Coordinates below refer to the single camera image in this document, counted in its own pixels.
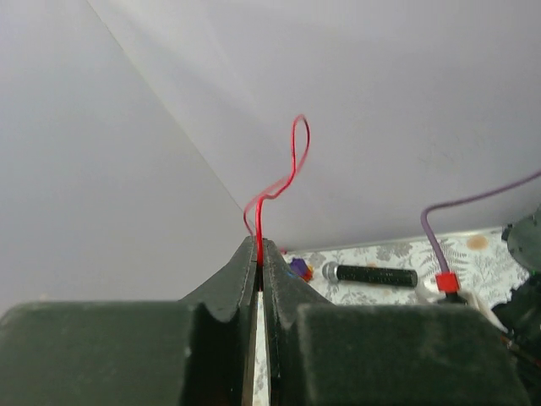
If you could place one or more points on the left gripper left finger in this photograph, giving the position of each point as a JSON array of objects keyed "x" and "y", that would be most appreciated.
[{"x": 198, "y": 350}]

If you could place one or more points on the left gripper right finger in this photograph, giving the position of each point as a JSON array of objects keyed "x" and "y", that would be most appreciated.
[{"x": 320, "y": 353}]

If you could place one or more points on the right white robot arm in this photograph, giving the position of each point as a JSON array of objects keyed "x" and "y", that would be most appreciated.
[{"x": 521, "y": 314}]

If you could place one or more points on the black microphone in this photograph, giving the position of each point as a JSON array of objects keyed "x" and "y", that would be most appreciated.
[{"x": 384, "y": 276}]

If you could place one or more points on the colourful toy block figure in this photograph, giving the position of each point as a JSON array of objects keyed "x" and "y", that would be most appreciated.
[{"x": 301, "y": 268}]

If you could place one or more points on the floral table mat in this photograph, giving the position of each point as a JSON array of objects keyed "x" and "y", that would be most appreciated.
[{"x": 480, "y": 258}]

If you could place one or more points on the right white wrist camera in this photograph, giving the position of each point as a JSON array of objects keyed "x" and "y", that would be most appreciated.
[{"x": 445, "y": 288}]

